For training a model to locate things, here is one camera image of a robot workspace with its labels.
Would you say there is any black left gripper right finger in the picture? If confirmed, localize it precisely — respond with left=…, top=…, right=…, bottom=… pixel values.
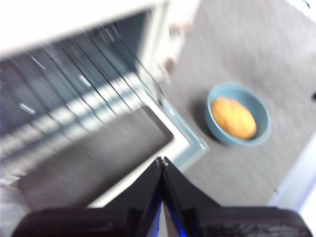
left=161, top=156, right=309, bottom=237

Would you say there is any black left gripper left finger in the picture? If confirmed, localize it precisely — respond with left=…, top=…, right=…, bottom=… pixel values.
left=12, top=158, right=163, bottom=237

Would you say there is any glass oven door with handle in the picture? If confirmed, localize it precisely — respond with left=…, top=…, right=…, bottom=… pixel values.
left=0, top=93, right=210, bottom=213

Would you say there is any yellow-brown potato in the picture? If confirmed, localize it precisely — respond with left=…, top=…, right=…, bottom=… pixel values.
left=211, top=97, right=258, bottom=140

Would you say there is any blue bowl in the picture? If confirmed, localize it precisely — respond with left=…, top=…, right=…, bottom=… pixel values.
left=206, top=81, right=272, bottom=146

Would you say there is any cream Toshiba toaster oven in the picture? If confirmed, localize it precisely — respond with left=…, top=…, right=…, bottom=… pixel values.
left=0, top=0, right=200, bottom=183

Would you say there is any metal wire oven rack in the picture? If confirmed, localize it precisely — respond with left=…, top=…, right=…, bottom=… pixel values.
left=0, top=24, right=163, bottom=158

